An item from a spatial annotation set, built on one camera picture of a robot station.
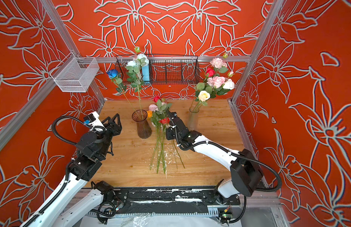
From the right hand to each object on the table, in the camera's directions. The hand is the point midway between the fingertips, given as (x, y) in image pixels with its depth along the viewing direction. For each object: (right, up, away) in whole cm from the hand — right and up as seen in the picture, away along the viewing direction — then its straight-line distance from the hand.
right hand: (165, 128), depth 82 cm
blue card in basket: (-14, +36, +10) cm, 40 cm away
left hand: (-24, +8, -17) cm, 30 cm away
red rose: (-6, +19, +6) cm, 20 cm away
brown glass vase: (-15, -2, +8) cm, 17 cm away
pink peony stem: (-11, +14, +25) cm, 30 cm away
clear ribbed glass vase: (+18, +6, +11) cm, 22 cm away
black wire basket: (-2, +40, +16) cm, 43 cm away
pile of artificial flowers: (-6, +10, +21) cm, 24 cm away
